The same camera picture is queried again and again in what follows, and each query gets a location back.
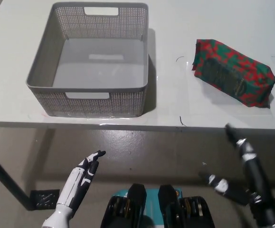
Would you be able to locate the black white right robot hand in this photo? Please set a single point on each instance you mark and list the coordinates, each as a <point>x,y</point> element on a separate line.
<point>258,175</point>

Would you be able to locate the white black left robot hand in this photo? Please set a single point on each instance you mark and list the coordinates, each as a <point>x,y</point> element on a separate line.
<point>79,180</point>

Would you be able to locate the red green coffee bean bag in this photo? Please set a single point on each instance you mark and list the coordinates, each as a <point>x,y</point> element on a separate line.
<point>232,71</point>

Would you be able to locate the black metal table leg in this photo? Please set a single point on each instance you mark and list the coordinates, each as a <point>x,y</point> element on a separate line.
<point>6,177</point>

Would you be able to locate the grey perforated plastic basket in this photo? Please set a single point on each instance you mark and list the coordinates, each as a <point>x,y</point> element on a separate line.
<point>127,102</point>

